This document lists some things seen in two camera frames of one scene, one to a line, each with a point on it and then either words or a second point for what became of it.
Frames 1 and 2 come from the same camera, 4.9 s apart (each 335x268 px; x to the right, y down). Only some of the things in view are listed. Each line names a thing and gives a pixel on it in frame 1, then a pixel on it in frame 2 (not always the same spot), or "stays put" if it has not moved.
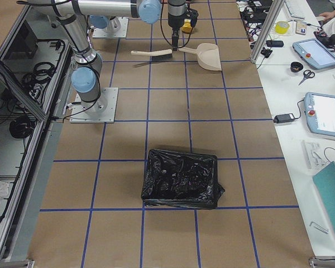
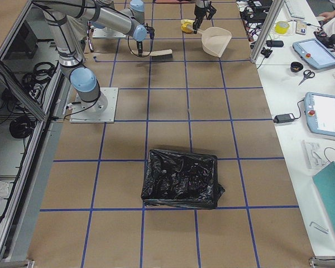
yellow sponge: x=187 y=27 stays put
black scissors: x=307 y=73 stays put
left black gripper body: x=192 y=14 to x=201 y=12
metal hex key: x=326 y=230 stays put
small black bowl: x=296 y=66 stays put
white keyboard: x=297 y=8 stays put
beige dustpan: x=207 y=54 to x=214 y=39
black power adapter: x=282 y=118 stays put
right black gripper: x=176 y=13 to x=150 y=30
